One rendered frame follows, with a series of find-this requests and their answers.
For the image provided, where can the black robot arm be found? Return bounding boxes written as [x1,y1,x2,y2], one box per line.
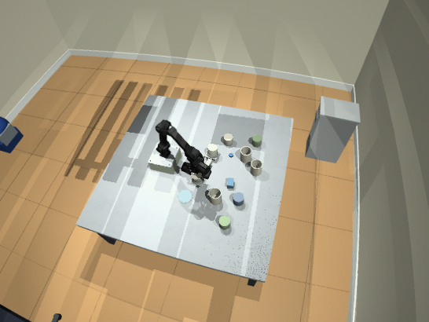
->
[155,120,211,175]

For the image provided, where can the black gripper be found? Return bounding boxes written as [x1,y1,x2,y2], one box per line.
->
[181,162,211,179]

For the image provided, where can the light blue block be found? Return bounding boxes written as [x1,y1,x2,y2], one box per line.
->
[227,177,234,188]

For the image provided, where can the dark blue cylinder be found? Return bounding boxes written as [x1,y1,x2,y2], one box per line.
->
[233,192,244,207]

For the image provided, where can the green cylinder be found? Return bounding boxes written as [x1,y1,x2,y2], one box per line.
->
[219,215,231,230]
[252,134,262,147]

